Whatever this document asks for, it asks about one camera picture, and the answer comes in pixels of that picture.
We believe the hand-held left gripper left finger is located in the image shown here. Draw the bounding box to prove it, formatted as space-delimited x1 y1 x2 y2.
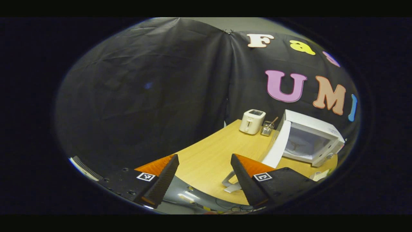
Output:
96 154 180 209

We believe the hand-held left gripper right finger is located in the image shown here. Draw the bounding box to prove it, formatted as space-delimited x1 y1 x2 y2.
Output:
230 153 317 208

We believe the white microwave oven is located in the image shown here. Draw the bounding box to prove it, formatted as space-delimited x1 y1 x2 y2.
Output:
221 109 346 194

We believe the clear glass utensil holder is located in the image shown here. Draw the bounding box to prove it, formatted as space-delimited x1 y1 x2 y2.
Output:
260 121 274 137

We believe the white toaster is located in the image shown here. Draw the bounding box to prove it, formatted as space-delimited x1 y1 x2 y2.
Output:
239 109 266 135

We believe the black backdrop cloth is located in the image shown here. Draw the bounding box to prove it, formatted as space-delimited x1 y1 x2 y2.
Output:
55 18 359 168

